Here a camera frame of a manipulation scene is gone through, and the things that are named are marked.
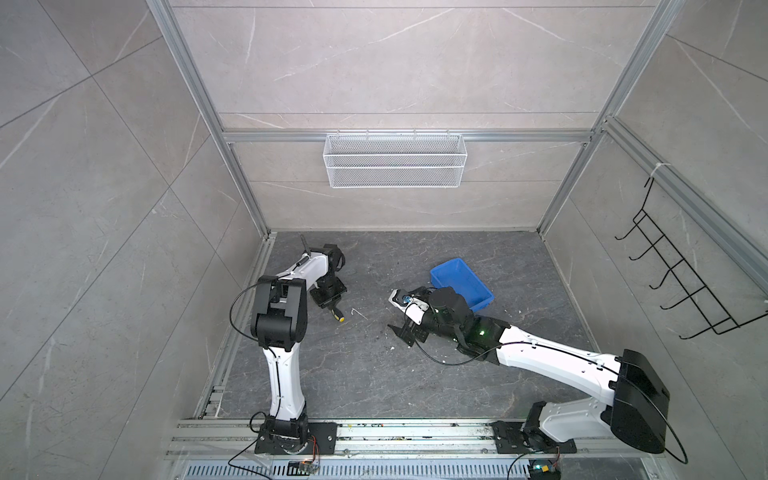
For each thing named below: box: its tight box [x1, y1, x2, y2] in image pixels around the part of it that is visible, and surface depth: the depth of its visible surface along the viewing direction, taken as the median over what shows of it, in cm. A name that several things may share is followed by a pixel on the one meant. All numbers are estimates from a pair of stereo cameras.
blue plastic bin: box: [430, 258, 495, 312], surface depth 104 cm
